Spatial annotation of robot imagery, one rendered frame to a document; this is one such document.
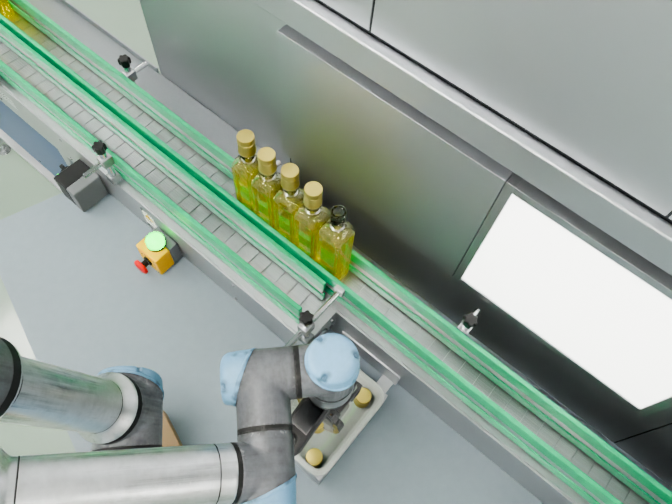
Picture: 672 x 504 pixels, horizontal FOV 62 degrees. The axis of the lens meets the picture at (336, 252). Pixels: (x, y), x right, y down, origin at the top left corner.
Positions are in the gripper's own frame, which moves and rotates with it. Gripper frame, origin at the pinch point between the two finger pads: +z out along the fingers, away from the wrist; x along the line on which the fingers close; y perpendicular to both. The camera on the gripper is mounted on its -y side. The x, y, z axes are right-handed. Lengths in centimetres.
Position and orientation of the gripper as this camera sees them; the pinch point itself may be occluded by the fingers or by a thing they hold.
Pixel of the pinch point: (317, 420)
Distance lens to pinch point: 111.3
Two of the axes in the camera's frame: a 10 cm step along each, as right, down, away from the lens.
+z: -0.5, 4.6, 8.8
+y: 6.3, -6.7, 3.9
